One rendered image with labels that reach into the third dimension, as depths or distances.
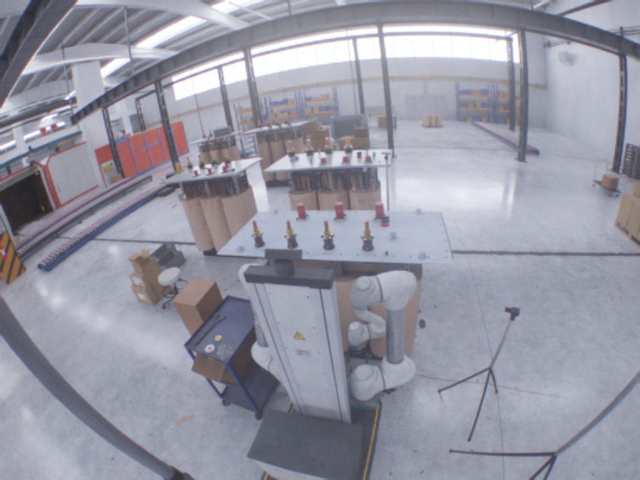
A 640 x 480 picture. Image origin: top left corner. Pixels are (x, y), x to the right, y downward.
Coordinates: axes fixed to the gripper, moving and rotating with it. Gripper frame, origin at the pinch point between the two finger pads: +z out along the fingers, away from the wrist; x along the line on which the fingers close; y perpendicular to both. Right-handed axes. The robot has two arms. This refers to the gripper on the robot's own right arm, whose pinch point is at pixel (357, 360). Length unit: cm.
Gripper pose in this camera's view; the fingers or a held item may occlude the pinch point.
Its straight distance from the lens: 208.0
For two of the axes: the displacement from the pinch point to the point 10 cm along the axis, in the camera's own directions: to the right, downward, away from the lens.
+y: -2.6, 5.0, -8.3
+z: 1.2, 8.7, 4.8
